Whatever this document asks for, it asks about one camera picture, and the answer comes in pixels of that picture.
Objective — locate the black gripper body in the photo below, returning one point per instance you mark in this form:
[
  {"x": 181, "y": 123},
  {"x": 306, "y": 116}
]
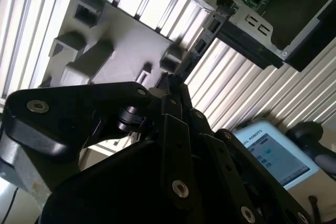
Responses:
[{"x": 113, "y": 195}]

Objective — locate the black RAM stick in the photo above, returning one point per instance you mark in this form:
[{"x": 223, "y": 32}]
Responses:
[{"x": 202, "y": 45}]

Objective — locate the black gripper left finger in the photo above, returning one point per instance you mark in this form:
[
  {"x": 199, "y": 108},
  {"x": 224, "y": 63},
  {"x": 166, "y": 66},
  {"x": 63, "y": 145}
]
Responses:
[{"x": 78, "y": 103}]

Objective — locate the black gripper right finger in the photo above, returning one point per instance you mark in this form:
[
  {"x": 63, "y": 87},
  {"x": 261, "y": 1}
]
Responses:
[{"x": 223, "y": 155}]

